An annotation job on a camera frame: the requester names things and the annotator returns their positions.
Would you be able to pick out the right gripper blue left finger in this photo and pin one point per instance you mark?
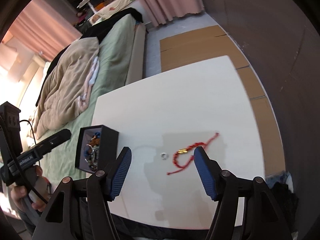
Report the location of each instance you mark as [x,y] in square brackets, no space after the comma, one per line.
[117,173]

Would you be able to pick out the black clothing on bed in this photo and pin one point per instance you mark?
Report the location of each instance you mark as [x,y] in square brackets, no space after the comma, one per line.
[99,30]

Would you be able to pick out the flattened cardboard sheet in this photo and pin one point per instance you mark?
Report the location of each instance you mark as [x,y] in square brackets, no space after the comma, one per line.
[210,91]

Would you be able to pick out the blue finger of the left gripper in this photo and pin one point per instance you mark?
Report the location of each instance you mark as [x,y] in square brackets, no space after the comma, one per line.
[47,145]

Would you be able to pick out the pink curtain by window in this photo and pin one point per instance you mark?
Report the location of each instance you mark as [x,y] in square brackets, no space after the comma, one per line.
[43,30]

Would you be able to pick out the left hand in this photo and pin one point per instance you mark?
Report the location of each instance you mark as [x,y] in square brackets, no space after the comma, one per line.
[18,193]

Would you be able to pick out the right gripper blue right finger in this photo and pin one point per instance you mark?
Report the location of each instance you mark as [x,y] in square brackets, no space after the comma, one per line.
[205,169]

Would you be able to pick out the green bed mattress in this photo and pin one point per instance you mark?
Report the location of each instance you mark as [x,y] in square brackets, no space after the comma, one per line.
[121,55]

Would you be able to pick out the floral patterned bedding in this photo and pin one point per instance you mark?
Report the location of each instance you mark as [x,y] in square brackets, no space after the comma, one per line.
[109,10]

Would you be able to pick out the beige quilt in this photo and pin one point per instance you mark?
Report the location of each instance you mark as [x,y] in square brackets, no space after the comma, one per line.
[67,90]

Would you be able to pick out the black jewelry box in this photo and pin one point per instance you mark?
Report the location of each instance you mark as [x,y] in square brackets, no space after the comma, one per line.
[102,136]

